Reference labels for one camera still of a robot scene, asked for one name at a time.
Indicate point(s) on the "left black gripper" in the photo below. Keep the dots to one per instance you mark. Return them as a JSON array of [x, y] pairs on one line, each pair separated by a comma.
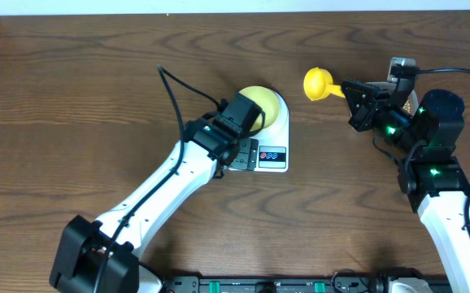
[[242, 155]]

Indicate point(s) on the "yellow plastic measuring scoop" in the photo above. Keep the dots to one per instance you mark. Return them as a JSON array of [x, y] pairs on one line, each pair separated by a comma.
[[318, 84]]

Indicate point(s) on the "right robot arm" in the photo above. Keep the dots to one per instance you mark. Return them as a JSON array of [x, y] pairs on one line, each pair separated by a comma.
[[429, 174]]

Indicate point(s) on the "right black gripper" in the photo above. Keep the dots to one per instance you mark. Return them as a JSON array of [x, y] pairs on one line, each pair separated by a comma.
[[362, 112]]

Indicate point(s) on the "pale yellow plastic bowl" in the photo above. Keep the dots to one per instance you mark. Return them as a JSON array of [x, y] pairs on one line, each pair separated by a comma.
[[267, 100]]

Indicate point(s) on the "white digital kitchen scale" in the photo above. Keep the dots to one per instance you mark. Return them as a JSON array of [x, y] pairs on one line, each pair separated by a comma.
[[273, 149]]

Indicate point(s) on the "clear plastic container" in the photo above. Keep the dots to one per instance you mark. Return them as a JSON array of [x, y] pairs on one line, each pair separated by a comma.
[[391, 86]]

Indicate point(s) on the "pile of soybeans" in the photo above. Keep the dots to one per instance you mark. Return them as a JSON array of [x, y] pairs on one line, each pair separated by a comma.
[[408, 107]]

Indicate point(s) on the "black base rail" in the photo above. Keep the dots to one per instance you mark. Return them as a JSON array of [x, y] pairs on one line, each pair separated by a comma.
[[345, 281]]

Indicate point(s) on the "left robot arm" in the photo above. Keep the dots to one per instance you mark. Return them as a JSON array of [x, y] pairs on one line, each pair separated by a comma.
[[104, 255]]

